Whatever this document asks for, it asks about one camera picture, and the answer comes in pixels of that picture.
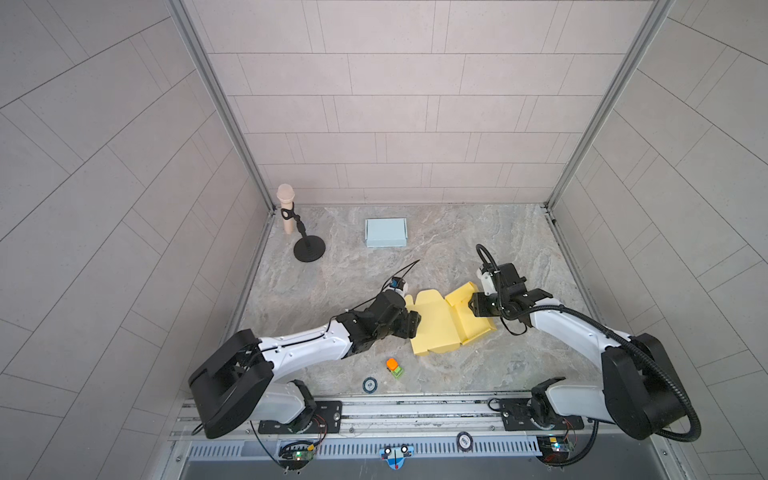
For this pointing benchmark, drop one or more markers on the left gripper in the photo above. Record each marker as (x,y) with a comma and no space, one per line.
(407,324)

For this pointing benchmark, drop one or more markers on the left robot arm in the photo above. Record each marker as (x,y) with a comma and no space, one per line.
(249,378)

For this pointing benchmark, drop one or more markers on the green circuit board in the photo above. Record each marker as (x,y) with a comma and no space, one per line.
(554,449)
(296,455)

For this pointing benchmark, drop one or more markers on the light blue paper box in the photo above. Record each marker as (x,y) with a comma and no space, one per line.
(386,233)

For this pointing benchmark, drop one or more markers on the right green circuit board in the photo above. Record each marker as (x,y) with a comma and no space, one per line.
(554,449)

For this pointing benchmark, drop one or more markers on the yellow paper box stack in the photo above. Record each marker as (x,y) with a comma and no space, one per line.
(447,323)

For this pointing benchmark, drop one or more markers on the left green circuit board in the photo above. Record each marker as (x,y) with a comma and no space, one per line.
(296,455)

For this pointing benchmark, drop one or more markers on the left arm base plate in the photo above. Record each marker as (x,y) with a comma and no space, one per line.
(326,418)

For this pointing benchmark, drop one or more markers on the round black white disc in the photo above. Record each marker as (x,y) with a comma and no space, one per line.
(464,442)

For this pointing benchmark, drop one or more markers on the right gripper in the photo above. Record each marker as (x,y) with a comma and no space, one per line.
(476,306)

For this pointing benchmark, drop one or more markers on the orange green toy block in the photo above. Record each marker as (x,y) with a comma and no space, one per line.
(394,368)

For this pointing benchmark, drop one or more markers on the black microphone stand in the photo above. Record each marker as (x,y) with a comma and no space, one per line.
(310,247)

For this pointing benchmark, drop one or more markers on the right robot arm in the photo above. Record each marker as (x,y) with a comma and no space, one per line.
(639,392)

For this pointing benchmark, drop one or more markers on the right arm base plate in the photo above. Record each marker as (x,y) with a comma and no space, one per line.
(517,415)

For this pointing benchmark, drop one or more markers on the beige microphone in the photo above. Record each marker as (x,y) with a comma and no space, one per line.
(286,195)

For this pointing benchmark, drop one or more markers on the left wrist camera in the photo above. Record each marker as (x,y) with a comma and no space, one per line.
(396,284)

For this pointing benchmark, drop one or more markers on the blue sticker marker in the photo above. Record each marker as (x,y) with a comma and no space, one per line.
(395,456)

